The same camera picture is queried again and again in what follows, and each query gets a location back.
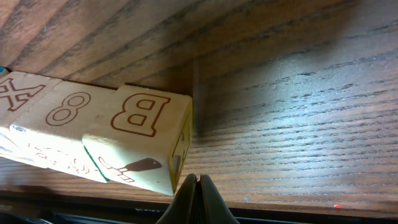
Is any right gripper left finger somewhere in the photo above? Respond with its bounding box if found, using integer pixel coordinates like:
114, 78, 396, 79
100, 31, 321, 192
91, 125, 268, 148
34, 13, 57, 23
156, 174, 197, 224

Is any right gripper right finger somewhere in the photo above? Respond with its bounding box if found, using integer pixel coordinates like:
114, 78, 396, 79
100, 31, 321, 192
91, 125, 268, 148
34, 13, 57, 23
198, 174, 239, 224

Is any white block red mark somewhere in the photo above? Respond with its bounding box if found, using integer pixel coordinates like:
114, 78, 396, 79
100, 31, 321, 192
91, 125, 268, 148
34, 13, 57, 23
83, 85, 193, 195

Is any white block green edge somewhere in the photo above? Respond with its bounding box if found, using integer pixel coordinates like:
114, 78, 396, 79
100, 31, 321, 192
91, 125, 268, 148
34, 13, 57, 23
10, 81, 115, 183

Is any yellow block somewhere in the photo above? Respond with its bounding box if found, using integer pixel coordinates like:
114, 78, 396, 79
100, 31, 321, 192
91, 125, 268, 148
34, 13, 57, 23
1, 72, 62, 168

